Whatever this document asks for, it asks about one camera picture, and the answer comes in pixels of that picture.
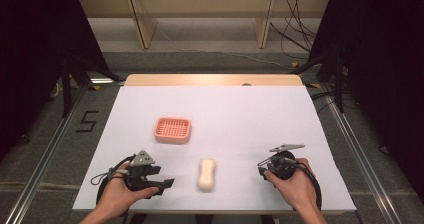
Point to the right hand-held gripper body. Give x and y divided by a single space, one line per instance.
282 167

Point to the wooden table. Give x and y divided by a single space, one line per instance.
200 80

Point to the light wooden desk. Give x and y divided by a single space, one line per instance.
203 4

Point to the person's left hand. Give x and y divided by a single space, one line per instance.
116 192

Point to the orange plastic basket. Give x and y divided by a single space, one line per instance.
172 130

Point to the metal floor rail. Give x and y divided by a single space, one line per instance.
360 157
43 160

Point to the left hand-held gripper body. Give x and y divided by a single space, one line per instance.
138 172

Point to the black metal stand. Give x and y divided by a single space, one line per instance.
66 87
336 80

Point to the dark curtain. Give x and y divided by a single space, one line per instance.
30 67
386 77

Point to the white table mat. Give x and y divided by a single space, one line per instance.
240 117

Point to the person's right hand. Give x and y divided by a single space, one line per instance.
296 190

